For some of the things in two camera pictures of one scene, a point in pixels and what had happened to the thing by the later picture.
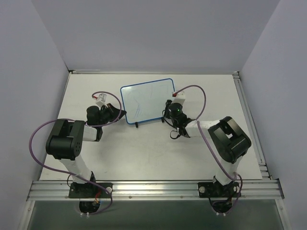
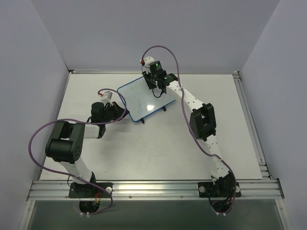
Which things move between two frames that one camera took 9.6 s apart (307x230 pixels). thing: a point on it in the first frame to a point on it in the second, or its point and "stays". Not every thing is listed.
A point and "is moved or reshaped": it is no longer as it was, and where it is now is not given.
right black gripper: [168, 105] to [148, 80]
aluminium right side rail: [264, 169] stays
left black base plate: [90, 190] stays
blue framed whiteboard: [147, 101] is moved or reshaped
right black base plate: [211, 189] stays
